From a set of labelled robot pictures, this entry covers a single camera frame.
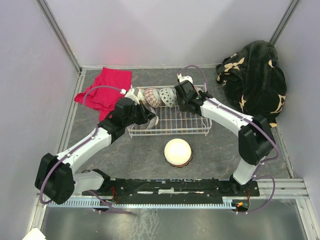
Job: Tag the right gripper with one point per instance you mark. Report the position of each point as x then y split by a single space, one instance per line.
182 108

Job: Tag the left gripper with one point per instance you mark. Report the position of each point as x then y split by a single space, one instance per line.
145 113

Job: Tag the purple striped bowl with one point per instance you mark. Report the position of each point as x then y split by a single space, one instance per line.
151 123

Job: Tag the blue triangle pattern bowl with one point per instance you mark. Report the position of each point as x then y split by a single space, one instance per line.
152 97

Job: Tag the red rimmed bowl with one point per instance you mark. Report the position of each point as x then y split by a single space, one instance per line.
168 96

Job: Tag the floral orange green bowl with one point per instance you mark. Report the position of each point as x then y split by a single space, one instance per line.
140 94

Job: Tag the white wire dish rack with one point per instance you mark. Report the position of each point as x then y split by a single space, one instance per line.
171 121

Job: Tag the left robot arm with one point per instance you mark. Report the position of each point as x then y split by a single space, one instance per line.
57 176

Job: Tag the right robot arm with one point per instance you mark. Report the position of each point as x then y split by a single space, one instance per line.
255 138

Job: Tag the red folded t-shirt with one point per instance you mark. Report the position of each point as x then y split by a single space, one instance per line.
103 94

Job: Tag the black floral blanket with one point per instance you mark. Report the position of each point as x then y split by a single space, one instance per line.
252 82

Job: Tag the white paper corner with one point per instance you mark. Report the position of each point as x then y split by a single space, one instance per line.
34 234

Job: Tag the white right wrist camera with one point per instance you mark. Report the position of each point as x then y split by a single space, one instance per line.
181 78

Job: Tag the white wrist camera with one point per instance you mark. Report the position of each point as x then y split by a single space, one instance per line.
181 78
132 94

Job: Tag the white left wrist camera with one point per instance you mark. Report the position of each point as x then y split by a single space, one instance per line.
132 94

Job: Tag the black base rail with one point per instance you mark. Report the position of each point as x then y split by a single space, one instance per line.
175 191

